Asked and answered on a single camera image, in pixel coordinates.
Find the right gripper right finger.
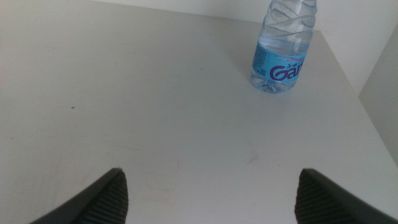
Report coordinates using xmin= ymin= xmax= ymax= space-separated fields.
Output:
xmin=294 ymin=168 xmax=398 ymax=224

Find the clear water bottle blue label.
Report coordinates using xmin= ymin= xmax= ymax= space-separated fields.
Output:
xmin=250 ymin=0 xmax=318 ymax=95

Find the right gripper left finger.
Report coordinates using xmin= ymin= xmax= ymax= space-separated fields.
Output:
xmin=29 ymin=167 xmax=129 ymax=224

